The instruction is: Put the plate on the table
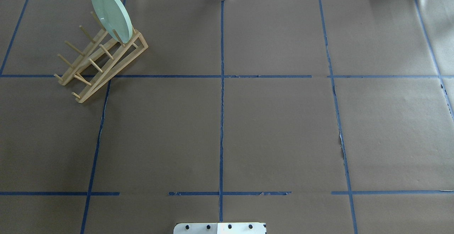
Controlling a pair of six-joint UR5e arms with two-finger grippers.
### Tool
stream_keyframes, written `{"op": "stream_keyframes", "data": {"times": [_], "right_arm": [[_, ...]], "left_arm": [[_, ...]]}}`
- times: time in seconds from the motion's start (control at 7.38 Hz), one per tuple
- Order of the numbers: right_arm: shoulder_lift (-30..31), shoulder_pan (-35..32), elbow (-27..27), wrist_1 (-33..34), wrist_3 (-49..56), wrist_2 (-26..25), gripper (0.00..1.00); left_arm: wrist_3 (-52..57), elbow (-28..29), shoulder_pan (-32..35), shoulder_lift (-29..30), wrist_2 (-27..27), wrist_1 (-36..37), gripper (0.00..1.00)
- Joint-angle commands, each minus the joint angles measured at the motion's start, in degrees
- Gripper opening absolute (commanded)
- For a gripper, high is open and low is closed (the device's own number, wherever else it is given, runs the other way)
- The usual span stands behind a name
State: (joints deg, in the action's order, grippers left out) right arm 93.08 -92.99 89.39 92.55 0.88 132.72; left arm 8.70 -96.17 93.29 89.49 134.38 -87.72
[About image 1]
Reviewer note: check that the wooden dish rack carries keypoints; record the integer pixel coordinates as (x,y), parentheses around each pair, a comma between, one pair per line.
(101,60)

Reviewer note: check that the pale green plate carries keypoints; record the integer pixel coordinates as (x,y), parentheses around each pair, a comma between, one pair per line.
(115,19)

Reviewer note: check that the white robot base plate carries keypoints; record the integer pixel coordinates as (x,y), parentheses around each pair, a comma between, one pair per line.
(221,228)

